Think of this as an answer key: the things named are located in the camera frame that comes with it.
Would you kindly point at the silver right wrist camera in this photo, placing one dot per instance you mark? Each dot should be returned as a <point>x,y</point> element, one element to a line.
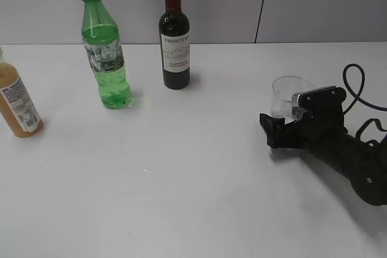
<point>304,99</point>

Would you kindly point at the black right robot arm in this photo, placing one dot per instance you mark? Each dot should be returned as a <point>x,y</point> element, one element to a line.
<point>363,164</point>

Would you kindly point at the orange juice bottle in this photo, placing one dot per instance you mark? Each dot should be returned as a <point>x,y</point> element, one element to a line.
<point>17,107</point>

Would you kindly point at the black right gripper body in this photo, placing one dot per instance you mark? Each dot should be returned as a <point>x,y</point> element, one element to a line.
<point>323,118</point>

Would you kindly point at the green sprite bottle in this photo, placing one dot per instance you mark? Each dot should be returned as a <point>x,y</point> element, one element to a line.
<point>101,39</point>

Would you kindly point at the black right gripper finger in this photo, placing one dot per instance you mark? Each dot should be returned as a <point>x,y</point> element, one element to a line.
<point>273,130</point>

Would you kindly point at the dark red wine bottle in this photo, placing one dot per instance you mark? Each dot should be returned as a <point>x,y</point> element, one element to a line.
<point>174,29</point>

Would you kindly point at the transparent plastic cup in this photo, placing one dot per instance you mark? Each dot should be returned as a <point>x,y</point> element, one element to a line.
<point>283,89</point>

